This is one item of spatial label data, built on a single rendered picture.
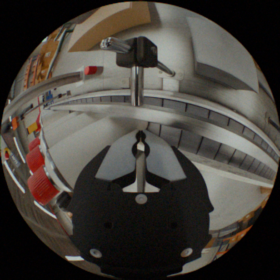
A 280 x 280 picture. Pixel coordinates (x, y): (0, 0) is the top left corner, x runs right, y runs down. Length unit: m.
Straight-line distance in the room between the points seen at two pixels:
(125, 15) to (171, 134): 0.30
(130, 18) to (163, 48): 0.13
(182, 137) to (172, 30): 0.25
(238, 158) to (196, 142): 0.11
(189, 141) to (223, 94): 0.12
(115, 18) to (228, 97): 0.30
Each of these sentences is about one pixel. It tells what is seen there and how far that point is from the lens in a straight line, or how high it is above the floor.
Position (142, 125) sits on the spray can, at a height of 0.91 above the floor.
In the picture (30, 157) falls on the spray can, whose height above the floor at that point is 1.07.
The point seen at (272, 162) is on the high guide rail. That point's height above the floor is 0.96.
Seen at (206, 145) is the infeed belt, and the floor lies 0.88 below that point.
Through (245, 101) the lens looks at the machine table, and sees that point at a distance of 0.24.
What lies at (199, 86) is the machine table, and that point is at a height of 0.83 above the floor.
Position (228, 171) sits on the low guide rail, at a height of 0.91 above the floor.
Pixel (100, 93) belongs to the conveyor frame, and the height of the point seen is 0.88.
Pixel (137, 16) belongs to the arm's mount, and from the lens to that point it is 0.28.
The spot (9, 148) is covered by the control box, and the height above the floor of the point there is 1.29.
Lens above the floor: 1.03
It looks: 47 degrees down
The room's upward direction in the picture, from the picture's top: 133 degrees counter-clockwise
